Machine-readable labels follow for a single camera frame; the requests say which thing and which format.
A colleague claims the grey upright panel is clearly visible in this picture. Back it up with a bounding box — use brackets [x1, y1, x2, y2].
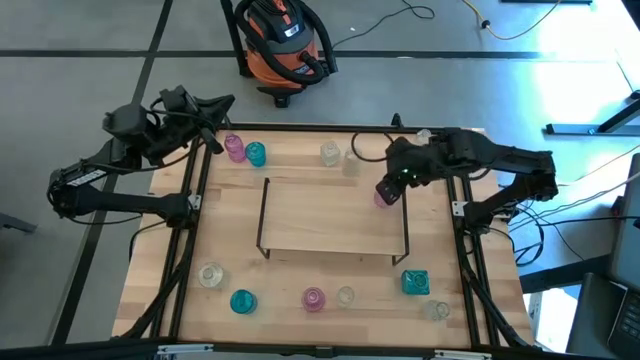
[607, 152, 640, 291]

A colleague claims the yellow extension cable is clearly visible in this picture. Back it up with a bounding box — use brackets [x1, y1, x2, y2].
[460, 0, 564, 41]

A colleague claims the clear tall textured glass vase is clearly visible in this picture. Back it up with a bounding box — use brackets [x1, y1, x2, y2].
[341, 147, 362, 178]

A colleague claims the orange and black shop vacuum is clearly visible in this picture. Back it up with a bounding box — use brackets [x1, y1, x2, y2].
[233, 0, 339, 109]

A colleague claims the dark grey furniture foot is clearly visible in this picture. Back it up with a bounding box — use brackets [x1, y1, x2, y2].
[0, 212, 39, 235]

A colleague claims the black vacuum power cord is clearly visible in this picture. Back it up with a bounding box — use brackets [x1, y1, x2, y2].
[330, 0, 436, 51]

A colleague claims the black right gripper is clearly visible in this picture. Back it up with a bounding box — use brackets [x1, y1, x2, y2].
[374, 130, 451, 207]

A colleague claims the pink ribbed glass vase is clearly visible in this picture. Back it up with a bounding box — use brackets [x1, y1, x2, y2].
[300, 286, 327, 314]
[223, 133, 247, 164]

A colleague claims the clear wide round glass vase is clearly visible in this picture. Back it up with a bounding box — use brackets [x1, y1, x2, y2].
[197, 261, 225, 290]

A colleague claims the black left base cable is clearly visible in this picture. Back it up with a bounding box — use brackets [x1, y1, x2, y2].
[127, 219, 170, 262]

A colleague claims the wooden shelf with black frame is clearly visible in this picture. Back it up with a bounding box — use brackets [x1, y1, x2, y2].
[255, 176, 411, 267]

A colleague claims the black vacuum extension wand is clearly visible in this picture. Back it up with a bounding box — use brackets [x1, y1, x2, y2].
[219, 0, 254, 79]

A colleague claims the silver frame strip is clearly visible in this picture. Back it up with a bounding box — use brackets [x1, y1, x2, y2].
[433, 349, 492, 360]
[156, 343, 215, 356]

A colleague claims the clear square glass vase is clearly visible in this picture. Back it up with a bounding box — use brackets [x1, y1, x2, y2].
[319, 140, 342, 168]

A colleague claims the clear ribbed cylinder glass vase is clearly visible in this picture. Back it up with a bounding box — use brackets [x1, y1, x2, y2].
[336, 285, 356, 309]

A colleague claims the dark grey control console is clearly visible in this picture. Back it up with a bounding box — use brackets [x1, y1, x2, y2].
[565, 272, 640, 360]

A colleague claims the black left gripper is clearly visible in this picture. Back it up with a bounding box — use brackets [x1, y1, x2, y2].
[147, 84, 236, 161]

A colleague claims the clear smooth waisted glass vase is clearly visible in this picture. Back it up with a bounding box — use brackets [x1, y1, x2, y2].
[423, 299, 452, 322]

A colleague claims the teal round glass vase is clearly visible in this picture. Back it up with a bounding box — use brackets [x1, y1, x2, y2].
[244, 141, 268, 168]
[229, 288, 259, 316]

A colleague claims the black desk foot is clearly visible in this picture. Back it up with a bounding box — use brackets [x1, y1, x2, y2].
[518, 254, 614, 295]
[544, 89, 640, 136]

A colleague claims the teal square glass vase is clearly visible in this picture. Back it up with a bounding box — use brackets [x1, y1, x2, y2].
[400, 269, 431, 297]

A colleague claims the black floor cable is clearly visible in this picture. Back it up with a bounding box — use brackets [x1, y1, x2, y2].
[509, 204, 640, 266]

